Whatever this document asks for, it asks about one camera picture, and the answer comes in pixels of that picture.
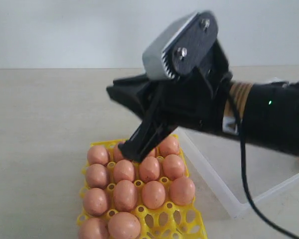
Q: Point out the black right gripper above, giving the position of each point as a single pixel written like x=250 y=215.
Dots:
x=193 y=103

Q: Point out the brown egg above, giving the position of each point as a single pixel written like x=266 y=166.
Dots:
x=153 y=195
x=125 y=196
x=182 y=191
x=124 y=170
x=168 y=146
x=124 y=225
x=96 y=202
x=117 y=155
x=97 y=176
x=173 y=167
x=98 y=154
x=149 y=169
x=93 y=228

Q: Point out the brown egg front bottom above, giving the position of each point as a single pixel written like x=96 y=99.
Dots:
x=124 y=225

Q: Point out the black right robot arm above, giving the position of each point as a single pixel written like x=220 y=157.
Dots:
x=265 y=115

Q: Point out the yellow plastic egg tray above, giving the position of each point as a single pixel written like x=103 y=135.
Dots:
x=170 y=221

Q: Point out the clear plastic bin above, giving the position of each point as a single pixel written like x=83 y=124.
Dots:
x=218 y=161

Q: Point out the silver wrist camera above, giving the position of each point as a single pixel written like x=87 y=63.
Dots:
x=187 y=43

